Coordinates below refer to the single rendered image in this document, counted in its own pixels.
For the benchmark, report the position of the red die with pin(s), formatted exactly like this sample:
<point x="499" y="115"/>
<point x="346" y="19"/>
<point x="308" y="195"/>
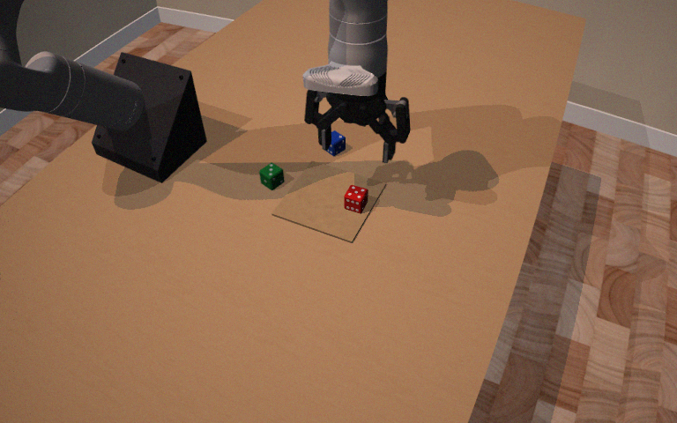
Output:
<point x="355" y="199"/>

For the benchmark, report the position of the blue die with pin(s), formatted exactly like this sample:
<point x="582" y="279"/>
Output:
<point x="338" y="143"/>

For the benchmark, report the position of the tan square mat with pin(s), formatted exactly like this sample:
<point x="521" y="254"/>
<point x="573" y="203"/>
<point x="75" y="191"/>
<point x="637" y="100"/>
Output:
<point x="316" y="201"/>

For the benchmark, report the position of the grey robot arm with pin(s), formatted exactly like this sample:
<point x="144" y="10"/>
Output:
<point x="61" y="86"/>

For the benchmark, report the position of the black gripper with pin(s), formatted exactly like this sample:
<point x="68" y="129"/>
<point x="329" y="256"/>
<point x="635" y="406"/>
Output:
<point x="361" y="113"/>

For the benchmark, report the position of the green die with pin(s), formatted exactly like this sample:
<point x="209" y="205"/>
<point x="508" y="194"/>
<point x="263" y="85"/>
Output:
<point x="271" y="176"/>

